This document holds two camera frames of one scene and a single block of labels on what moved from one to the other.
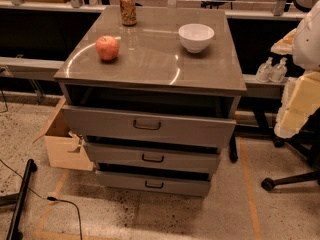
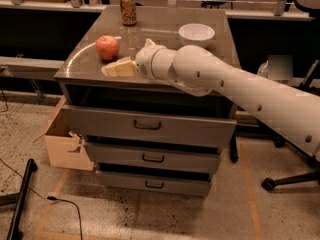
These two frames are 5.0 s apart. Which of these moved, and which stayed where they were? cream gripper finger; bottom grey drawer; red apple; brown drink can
Moved: cream gripper finger
Stayed: brown drink can; bottom grey drawer; red apple
